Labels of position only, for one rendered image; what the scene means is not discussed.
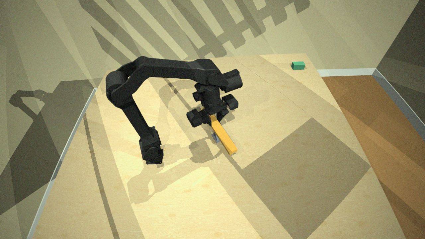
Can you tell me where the green block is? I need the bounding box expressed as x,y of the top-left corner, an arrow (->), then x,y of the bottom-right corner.
291,61 -> 305,70

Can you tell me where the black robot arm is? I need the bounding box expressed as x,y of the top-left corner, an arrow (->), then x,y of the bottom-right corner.
106,56 -> 243,164

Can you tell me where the yellow bar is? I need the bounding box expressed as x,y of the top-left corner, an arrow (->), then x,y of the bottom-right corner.
209,114 -> 237,155

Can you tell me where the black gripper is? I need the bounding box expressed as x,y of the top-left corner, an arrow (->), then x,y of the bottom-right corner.
186,94 -> 239,127

